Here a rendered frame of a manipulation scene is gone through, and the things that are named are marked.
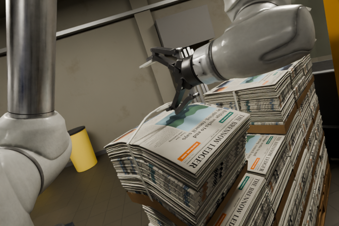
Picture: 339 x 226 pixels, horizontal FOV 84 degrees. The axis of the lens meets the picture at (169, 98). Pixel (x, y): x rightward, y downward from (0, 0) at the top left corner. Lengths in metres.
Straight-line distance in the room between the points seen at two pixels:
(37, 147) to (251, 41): 0.51
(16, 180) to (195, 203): 0.36
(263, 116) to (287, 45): 0.67
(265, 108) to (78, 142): 3.10
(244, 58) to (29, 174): 0.49
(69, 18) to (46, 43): 3.51
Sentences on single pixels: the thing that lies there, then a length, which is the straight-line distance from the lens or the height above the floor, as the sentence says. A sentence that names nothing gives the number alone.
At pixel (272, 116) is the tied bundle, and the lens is 0.97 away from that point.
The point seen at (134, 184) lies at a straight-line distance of 0.66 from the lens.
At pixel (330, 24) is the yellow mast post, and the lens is 1.97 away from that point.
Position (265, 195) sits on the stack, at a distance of 0.78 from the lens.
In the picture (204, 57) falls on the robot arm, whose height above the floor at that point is 1.28.
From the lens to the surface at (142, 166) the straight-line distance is 0.55.
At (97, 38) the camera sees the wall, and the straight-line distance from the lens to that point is 3.87.
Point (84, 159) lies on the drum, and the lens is 3.67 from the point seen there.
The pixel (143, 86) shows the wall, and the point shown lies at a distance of 3.74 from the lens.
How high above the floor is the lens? 1.29
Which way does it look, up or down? 10 degrees down
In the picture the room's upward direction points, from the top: 18 degrees counter-clockwise
